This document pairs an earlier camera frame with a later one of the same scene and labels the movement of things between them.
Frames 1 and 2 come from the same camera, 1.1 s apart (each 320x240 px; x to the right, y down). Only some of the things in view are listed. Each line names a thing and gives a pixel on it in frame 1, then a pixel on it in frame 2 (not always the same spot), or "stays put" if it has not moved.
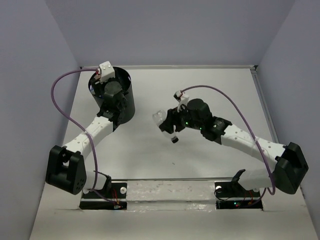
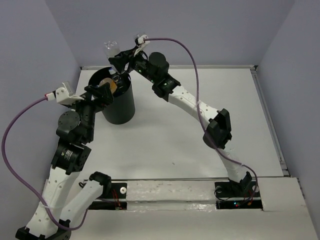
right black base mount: [233, 195] stays put
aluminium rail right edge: [266, 113] stays put
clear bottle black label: [158, 117] to [111, 48]
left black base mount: [92, 200] stays put
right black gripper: [171, 120] to [120, 61]
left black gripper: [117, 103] to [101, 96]
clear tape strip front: [171, 195] stays put
